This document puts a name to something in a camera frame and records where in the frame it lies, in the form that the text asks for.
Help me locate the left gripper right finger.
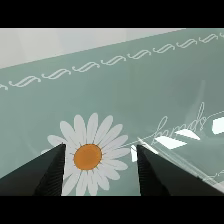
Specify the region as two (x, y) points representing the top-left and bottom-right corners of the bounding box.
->
(135, 144), (224, 197)

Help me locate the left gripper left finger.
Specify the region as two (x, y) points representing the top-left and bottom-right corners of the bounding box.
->
(0, 143), (67, 197)

